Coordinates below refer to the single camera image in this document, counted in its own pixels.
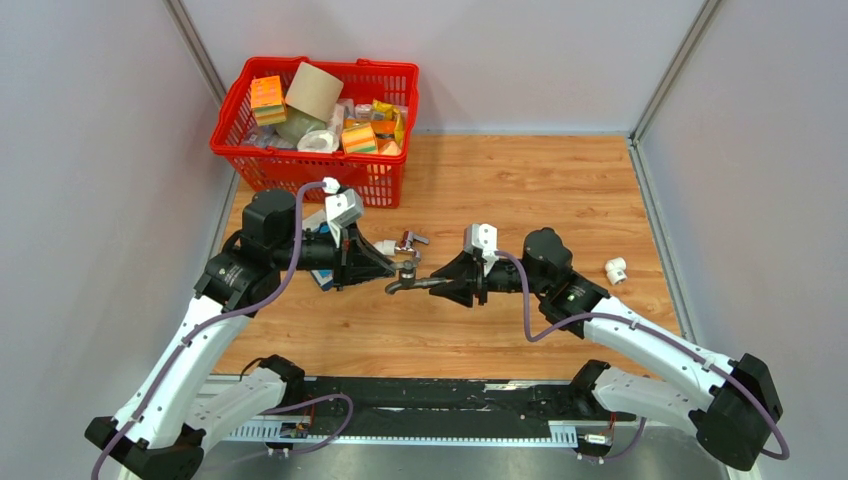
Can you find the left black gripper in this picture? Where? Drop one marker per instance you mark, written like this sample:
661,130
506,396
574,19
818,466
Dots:
355,262

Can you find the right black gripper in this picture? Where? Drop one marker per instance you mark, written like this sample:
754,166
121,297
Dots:
468,271

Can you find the dark grey metal faucet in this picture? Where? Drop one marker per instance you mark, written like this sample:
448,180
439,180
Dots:
407,278

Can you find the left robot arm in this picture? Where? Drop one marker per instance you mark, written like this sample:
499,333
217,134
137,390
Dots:
163,431

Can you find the chrome faucet with white elbow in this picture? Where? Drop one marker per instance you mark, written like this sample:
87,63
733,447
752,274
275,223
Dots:
407,245

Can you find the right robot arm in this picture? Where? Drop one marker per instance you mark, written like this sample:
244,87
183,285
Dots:
731,406

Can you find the blue razor package box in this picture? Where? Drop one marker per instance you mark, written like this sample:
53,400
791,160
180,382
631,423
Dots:
323,278

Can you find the red plastic shopping basket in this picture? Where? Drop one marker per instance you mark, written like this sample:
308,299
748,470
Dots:
377,178

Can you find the orange striped sponge block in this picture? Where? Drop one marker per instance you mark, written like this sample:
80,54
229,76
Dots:
359,139

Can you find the white tape roll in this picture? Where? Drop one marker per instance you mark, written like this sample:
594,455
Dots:
319,141

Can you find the yellow snack packet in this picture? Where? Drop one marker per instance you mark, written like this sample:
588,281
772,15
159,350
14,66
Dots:
387,121

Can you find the pale green tape roll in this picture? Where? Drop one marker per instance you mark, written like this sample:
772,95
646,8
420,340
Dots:
297,124

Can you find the brown cardboard tape roll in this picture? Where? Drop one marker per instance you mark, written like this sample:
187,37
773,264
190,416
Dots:
314,91

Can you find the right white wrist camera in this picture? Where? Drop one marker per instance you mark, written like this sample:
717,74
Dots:
482,237

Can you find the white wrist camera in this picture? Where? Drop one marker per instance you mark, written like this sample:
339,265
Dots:
342,210
482,237

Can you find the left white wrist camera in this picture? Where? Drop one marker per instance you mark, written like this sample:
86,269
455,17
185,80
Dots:
342,210

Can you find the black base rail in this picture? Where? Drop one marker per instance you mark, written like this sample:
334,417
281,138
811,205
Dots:
419,408

